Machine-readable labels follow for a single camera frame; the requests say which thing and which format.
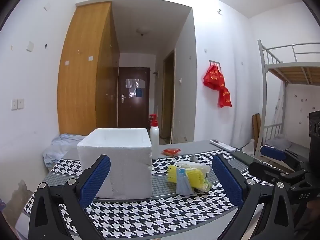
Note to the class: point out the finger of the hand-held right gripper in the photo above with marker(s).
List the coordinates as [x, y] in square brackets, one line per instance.
[272, 152]
[265, 170]

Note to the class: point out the round ceiling lamp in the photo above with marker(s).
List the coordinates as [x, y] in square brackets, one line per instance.
[143, 32]

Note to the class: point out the white wall junction box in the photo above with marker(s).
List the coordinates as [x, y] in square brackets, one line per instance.
[30, 46]

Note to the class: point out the grey cushion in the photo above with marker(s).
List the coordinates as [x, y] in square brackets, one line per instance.
[278, 143]

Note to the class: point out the blue face mask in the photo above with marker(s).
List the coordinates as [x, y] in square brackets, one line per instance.
[183, 185]

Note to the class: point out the pale blue clothes pile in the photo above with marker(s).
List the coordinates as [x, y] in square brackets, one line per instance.
[60, 147]

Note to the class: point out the white remote control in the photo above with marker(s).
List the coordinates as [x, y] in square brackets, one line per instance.
[222, 145]

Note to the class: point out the metal wall hook rack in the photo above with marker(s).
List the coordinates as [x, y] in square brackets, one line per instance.
[215, 62]

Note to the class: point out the grey sock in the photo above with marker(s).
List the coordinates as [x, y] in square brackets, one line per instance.
[194, 159]

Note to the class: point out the red plastic bag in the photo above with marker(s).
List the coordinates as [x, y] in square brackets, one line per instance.
[225, 98]
[212, 77]

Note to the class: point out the transparent door notice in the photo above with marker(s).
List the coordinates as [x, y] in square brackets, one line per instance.
[132, 83]

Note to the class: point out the white face mask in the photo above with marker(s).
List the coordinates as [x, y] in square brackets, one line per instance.
[197, 167]

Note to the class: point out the leaning wooden boards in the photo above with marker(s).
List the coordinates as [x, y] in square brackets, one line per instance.
[256, 130]

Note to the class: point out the red snack packet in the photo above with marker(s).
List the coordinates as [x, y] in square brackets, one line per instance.
[171, 152]

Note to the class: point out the white foam box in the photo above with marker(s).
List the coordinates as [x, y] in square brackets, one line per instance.
[125, 165]

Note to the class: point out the dark brown door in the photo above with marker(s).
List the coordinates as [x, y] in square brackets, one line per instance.
[132, 110]

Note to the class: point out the houndstooth patterned cloth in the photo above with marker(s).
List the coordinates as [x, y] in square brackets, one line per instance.
[150, 215]

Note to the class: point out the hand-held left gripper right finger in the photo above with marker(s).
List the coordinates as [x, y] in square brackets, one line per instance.
[228, 180]

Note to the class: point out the blue door notice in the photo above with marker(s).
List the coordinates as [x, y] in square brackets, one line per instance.
[139, 92]

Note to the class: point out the white wall socket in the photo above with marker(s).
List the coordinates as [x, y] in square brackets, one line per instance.
[14, 104]
[21, 103]

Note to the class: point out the brown side door frame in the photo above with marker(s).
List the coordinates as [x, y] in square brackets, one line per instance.
[168, 97]

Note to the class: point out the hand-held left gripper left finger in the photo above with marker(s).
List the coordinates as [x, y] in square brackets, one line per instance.
[96, 180]

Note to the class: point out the white pump bottle red top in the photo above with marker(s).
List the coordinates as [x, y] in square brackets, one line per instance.
[155, 142]

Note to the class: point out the wooden wardrobe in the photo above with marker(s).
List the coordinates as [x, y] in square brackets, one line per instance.
[80, 80]

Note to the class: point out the white metal bunk bed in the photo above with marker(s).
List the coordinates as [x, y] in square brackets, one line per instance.
[295, 71]

